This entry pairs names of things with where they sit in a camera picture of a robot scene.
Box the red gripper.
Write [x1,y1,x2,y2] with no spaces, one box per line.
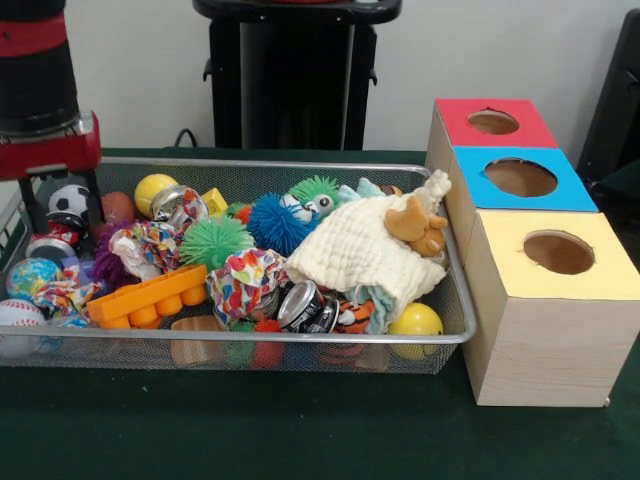
[0,110,107,237]

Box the orange toy building brick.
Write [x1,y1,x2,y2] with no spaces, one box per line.
[86,264,209,330]

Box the cream knitted cloth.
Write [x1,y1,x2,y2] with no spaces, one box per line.
[283,168,453,321]

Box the orange plush toy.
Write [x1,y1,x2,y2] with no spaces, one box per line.
[383,194,449,257]

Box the silver mesh bin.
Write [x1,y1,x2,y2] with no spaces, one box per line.
[0,154,476,375]

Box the wooden box with three holes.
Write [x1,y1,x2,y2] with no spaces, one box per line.
[425,97,640,408]

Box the small soccer ball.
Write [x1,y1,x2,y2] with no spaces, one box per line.
[47,184,91,221]

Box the small globe ball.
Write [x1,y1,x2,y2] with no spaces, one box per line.
[5,257,64,301]

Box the small green spiky ball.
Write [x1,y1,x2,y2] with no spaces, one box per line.
[178,215,256,274]

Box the large blue spiky ball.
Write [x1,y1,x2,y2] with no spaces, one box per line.
[247,193,321,259]

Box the green spiky toy with eyes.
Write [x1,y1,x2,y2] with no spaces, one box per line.
[288,174,342,219]

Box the crushed black can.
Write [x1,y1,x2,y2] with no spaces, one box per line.
[276,278,342,334]

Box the dark green table cloth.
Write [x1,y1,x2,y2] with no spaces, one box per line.
[0,146,640,480]

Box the yellow smooth ball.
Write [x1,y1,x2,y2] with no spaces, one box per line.
[387,302,444,361]

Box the green covered side table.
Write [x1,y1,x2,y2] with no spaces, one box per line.
[592,160,640,204]

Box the black stand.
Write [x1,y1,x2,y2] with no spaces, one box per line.
[574,8,640,174]

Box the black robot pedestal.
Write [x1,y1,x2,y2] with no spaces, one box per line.
[192,0,404,151]

